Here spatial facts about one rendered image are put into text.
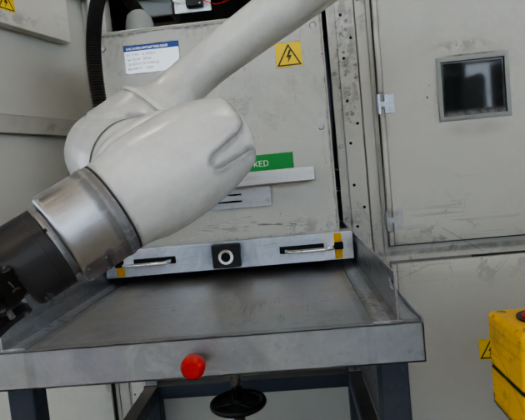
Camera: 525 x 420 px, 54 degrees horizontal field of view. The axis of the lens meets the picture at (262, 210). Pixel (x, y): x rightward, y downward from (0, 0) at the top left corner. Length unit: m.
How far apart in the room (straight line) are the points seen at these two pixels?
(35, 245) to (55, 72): 0.97
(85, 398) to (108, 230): 1.17
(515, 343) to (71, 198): 0.41
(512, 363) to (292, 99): 0.73
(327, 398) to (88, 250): 1.13
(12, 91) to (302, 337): 0.86
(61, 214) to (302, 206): 0.73
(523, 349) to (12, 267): 0.44
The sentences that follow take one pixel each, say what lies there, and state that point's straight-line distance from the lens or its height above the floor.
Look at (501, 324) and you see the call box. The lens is 0.56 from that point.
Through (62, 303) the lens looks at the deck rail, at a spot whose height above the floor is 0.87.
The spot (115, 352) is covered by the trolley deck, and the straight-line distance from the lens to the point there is 0.77.
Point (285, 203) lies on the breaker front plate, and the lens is 1.10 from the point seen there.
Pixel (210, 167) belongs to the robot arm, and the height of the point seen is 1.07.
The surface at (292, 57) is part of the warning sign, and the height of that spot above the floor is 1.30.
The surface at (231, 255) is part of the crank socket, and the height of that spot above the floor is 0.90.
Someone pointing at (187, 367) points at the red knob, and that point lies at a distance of 0.70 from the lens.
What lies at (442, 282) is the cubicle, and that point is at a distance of 1.43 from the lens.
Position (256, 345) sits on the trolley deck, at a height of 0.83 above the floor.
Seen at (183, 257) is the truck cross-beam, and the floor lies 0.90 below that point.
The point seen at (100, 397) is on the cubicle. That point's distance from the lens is 1.57.
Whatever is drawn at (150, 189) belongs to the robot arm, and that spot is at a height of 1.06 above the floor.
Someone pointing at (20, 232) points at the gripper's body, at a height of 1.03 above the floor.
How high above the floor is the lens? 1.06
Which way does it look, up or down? 4 degrees down
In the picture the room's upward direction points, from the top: 5 degrees counter-clockwise
